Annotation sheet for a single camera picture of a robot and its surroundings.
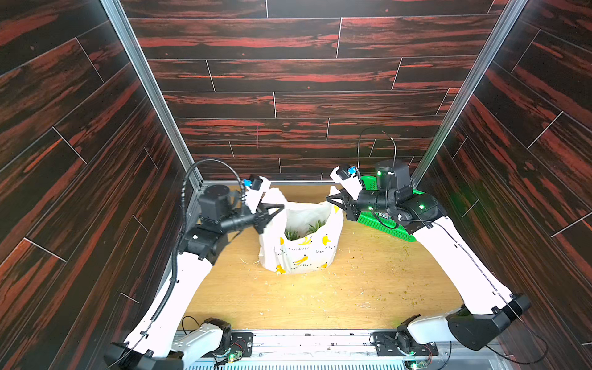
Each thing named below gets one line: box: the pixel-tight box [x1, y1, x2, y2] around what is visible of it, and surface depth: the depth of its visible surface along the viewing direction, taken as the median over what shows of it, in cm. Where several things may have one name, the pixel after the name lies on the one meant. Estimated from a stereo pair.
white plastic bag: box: [259, 187, 344, 276], surface depth 75 cm
